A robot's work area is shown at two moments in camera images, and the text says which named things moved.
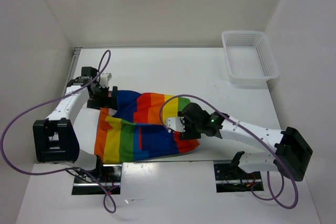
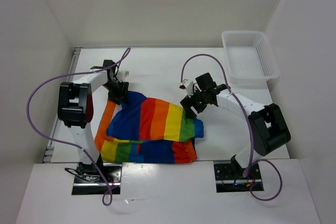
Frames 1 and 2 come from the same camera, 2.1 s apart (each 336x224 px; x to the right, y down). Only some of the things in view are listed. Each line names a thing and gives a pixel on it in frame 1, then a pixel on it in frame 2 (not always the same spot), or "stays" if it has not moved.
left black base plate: [109, 175] stays
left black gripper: [107, 102] -> [122, 95]
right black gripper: [188, 135] -> [187, 102]
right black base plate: [229, 178] stays
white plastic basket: [250, 60] stays
